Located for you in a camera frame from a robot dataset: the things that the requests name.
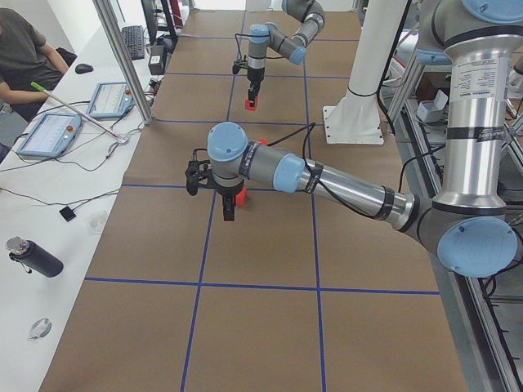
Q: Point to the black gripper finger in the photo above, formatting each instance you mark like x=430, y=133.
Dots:
x=228, y=208

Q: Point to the white column pedestal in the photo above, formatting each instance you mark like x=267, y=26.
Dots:
x=355, y=119

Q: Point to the black computer mouse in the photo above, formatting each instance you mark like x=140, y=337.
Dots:
x=83, y=68

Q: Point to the blue teach pendant near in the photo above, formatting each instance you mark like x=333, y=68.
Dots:
x=51, y=136

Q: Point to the small black square pad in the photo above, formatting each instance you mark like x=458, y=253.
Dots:
x=67, y=213

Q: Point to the blue teach pendant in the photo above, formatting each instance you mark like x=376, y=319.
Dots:
x=110, y=101
x=51, y=136

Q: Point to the aluminium frame post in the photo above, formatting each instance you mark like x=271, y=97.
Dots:
x=112, y=31

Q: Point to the seated person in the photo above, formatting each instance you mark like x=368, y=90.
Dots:
x=26, y=57

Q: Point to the black keyboard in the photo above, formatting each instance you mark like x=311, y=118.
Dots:
x=133, y=39

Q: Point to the metal rod green tip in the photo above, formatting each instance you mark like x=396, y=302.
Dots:
x=120, y=138

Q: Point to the blue teach pendant far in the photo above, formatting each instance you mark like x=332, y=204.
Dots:
x=110, y=101

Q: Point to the black power adapter box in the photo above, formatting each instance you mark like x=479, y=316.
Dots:
x=156, y=62

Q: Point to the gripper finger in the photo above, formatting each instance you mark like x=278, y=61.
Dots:
x=253, y=92

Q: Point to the black water bottle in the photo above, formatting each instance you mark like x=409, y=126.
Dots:
x=33, y=257

